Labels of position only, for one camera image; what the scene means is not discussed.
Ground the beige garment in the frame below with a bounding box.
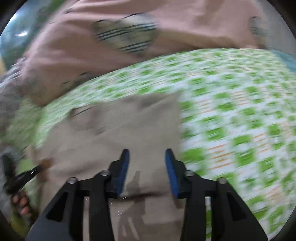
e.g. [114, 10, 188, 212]
[39, 93, 184, 240]

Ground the floral pattern quilt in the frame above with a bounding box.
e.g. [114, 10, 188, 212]
[1, 57, 26, 141]

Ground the framed landscape painting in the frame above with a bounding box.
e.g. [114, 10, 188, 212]
[1, 0, 65, 69]

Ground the pink heart pattern quilt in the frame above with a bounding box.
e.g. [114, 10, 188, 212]
[21, 1, 266, 105]

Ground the green checkered bed sheet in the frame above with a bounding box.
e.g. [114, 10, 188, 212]
[1, 49, 295, 238]

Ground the person's left hand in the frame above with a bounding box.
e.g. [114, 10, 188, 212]
[12, 190, 32, 217]

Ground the light blue fabric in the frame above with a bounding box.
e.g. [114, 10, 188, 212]
[272, 50, 296, 73]

